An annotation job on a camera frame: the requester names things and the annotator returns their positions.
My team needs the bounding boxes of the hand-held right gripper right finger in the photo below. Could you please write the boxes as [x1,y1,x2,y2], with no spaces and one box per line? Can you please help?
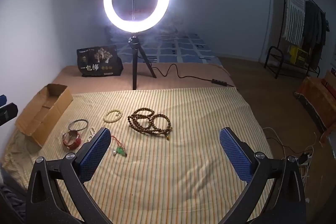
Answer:
[219,127,307,224]

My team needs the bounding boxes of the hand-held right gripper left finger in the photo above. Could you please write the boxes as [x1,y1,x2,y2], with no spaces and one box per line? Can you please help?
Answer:
[25,127,112,224]

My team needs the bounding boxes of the amber bead bracelet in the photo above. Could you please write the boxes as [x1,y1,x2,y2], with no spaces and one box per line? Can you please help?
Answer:
[87,126,99,143]

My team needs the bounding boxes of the red and white bangles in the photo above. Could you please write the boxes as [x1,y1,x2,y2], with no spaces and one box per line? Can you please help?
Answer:
[62,130,82,149]

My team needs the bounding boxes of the green pendant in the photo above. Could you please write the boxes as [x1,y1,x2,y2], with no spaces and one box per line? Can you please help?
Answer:
[110,135,129,158]

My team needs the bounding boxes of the cardboard box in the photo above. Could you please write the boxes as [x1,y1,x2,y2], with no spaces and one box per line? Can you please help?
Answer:
[15,84,74,148]

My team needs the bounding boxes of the dark thin bangle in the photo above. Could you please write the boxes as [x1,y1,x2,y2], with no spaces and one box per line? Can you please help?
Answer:
[68,119,89,132]

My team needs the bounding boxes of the pale green bead bracelet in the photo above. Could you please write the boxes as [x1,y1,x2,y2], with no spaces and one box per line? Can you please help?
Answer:
[103,108,124,124]

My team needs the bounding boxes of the brown bead necklace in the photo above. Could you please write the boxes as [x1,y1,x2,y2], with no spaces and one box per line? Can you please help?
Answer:
[127,107,173,141]

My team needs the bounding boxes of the striped yellow cloth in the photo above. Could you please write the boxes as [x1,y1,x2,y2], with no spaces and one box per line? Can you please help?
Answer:
[3,88,273,224]

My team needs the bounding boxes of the black charger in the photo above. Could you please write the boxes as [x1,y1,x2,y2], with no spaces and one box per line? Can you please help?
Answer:
[298,152,311,164]

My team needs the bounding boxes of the white power strip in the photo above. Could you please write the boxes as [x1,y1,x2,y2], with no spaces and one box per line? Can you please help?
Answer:
[297,154,313,168]

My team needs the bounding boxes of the tan bed sheet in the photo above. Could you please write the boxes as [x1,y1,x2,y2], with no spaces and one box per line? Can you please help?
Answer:
[51,56,237,96]

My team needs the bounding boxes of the black printed carton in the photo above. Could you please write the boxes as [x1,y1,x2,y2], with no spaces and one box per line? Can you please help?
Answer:
[77,45,124,77]

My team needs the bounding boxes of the dark cloth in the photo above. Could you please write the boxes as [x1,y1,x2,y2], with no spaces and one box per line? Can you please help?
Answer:
[0,183,27,224]

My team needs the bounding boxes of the black tripod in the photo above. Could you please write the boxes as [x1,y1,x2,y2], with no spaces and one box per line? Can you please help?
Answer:
[128,34,157,90]

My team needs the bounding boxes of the orange cloth covered box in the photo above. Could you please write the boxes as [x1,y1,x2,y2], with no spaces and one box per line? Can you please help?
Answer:
[294,76,336,140]

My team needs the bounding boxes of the blue patterned sheet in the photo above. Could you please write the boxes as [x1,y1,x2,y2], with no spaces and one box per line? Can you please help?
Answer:
[105,27,222,65]

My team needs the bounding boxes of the yellow box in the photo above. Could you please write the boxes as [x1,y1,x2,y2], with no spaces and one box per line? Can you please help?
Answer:
[289,45,309,66]

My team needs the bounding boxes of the beige leaning board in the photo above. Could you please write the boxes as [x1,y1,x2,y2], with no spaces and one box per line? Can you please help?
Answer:
[259,0,287,64]

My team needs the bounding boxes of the dark hanging clothes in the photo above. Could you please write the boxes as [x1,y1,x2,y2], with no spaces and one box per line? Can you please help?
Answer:
[302,1,327,71]

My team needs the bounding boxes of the striped hanging towel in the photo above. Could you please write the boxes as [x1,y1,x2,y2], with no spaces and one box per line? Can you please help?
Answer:
[283,0,306,45]

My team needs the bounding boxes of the black inline cable switch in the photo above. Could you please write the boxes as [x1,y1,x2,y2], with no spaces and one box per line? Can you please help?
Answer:
[211,79,235,88]

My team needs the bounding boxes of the white cables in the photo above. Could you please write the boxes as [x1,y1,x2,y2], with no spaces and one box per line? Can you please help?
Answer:
[262,127,319,189]

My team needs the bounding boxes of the black power cable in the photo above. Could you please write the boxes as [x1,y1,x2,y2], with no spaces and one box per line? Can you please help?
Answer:
[151,64,214,82]

